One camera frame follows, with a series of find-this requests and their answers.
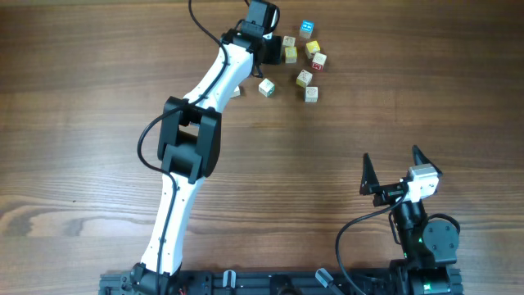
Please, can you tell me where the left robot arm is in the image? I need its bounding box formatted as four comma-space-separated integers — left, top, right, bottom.
130, 29, 282, 294

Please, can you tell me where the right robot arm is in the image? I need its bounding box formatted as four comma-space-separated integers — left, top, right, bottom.
360, 146, 463, 295

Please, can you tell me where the white teal block centre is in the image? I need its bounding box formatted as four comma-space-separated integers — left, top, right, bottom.
259, 79, 275, 98

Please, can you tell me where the white block lower right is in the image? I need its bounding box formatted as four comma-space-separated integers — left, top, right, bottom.
305, 86, 318, 102

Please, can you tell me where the blue block top right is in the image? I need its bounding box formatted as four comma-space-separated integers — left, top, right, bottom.
300, 20, 314, 39

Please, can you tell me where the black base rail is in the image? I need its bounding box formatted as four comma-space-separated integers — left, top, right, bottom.
97, 268, 464, 295

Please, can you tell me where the white block upper middle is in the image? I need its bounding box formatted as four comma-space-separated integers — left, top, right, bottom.
282, 36, 296, 48

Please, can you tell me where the yellow sided picture block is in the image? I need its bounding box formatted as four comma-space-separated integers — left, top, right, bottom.
296, 70, 313, 88

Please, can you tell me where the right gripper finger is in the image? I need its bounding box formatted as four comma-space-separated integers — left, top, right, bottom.
412, 145, 442, 177
359, 153, 380, 195

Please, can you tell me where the white block lower left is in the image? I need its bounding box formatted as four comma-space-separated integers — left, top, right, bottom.
230, 86, 241, 98

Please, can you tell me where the red M block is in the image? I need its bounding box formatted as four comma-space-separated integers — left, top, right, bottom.
312, 52, 327, 71

